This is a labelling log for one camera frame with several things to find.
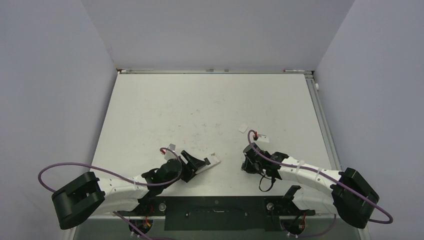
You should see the white red remote control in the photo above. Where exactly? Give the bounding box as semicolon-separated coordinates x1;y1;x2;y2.
195;152;221;175

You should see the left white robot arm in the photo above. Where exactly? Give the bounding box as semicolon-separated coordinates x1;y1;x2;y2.
51;148;221;230

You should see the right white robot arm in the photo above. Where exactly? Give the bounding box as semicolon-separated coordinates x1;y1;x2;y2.
241;143;380;229

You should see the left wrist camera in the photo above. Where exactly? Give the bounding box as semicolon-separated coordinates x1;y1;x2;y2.
159;143;178;161

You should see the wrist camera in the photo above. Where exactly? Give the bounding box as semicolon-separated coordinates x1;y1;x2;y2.
159;143;178;161
253;131;270;143

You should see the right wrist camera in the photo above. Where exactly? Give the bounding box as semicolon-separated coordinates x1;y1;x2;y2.
253;131;270;143

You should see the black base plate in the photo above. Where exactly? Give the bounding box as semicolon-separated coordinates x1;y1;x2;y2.
121;196;316;232

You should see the aluminium rail right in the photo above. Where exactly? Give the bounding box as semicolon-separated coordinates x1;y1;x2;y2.
304;74;342;170

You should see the aluminium rail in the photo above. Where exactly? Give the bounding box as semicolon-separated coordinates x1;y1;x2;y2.
117;68;313;75
304;74;342;170

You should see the aluminium rail back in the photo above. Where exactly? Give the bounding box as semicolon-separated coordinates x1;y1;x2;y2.
117;68;313;75

